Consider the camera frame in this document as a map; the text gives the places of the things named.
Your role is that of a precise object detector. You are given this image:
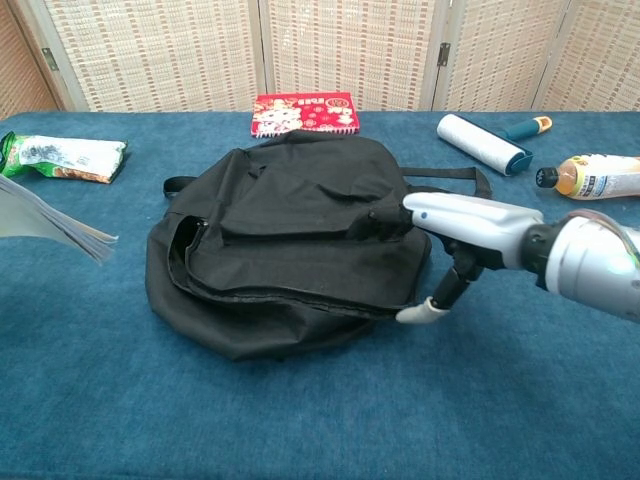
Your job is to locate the white book with yellow spine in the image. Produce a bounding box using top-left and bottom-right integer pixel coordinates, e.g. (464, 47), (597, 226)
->
(0, 174), (120, 266)

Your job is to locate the green white snack packet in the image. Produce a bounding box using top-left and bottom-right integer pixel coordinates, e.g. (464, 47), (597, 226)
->
(0, 131), (129, 185)

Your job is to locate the teal handled lint roller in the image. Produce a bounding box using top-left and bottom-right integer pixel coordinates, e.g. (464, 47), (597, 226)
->
(436, 113), (554, 178)

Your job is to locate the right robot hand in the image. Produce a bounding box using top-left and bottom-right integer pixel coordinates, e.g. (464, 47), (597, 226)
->
(368, 191), (545, 326)

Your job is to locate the red patterned box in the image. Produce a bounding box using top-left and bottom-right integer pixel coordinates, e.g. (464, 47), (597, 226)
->
(249, 91), (362, 139)

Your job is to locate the blue tablecloth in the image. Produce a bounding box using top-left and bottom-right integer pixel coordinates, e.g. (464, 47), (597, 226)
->
(0, 109), (640, 480)

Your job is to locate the tea bottle with black cap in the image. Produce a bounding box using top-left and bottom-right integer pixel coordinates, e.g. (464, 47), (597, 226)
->
(534, 153), (640, 202)

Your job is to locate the brown framed woven screen panel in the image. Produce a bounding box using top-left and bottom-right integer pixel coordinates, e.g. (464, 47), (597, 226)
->
(0, 0), (66, 121)

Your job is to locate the black fabric backpack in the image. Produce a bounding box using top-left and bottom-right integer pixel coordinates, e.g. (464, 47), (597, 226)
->
(144, 129), (492, 362)

